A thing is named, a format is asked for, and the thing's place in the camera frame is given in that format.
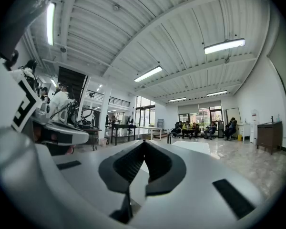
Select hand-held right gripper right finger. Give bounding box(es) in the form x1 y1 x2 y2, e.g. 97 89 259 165
138 139 264 229

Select black table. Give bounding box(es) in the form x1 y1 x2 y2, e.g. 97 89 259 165
111 123 137 146

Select black staircase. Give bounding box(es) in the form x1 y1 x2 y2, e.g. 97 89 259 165
58 66 89 100

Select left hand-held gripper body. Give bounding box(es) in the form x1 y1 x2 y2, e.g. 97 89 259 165
0 0 62 138

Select white table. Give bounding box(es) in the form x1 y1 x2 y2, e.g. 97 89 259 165
137 125 163 141

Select framed whiteboard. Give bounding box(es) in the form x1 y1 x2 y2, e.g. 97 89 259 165
223 107 242 126

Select white desk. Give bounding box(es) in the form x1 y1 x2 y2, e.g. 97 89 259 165
235 123 251 142

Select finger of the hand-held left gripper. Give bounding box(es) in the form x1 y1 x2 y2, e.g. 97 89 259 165
41 122 89 146

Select brown wooden cabinet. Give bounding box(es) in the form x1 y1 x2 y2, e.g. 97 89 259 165
256 121 283 155

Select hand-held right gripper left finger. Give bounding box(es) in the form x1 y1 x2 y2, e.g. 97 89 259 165
37 139 146 227

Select round table hairpin legs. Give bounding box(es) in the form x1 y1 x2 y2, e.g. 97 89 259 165
82 127 102 151

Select black balcony railing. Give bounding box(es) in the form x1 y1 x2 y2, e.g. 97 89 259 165
85 89 132 107

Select grey roller blind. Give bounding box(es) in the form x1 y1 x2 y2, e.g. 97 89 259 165
177 100 222 114

